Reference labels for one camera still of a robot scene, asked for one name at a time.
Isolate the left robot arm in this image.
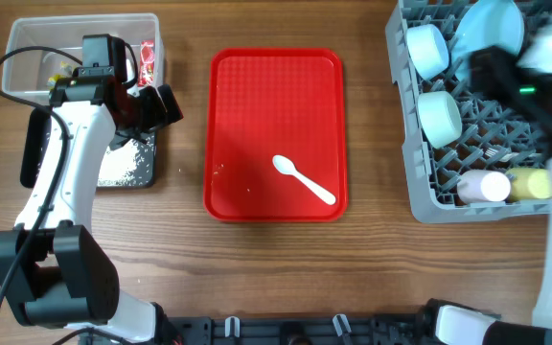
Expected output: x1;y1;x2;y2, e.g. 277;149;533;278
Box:
0;34;184;344

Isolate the mint green bowl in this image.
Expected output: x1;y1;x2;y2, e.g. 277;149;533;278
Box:
418;91;463;149

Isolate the white plastic fork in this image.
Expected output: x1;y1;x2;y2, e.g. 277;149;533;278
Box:
483;148;542;163

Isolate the white rice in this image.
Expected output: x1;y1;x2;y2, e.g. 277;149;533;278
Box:
97;134;156;188

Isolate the red clear plastic wrapper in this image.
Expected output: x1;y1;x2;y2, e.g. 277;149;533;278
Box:
138;40;156;87

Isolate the black plastic tray bin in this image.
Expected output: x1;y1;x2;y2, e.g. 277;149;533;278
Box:
20;109;136;189

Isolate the light blue plate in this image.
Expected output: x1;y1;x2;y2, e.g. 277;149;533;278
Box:
450;0;525;81

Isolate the grey dishwasher rack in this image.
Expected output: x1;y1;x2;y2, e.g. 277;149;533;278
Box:
385;1;552;223

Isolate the red serving tray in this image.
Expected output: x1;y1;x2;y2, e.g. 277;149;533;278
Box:
203;48;348;222

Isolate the white plastic spoon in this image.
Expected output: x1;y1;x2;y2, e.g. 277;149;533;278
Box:
272;154;336;205

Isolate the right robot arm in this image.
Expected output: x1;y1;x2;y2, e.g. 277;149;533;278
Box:
414;15;552;345

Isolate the clear plastic waste bin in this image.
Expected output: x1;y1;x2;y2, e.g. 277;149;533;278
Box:
2;13;165;104

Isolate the yellow plastic cup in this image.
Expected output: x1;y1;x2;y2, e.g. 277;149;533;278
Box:
506;168;552;201

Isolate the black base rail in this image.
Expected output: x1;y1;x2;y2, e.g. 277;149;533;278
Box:
170;313;435;345

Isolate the left black cable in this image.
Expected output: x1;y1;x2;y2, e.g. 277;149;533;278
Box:
0;45;85;345

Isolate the yellow candy wrapper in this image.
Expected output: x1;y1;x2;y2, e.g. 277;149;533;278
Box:
46;61;77;89

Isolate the light blue small bowl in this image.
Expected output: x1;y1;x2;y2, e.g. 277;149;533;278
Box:
406;24;450;81

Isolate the pale pink plastic cup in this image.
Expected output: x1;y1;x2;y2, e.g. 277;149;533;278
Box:
457;170;511;204

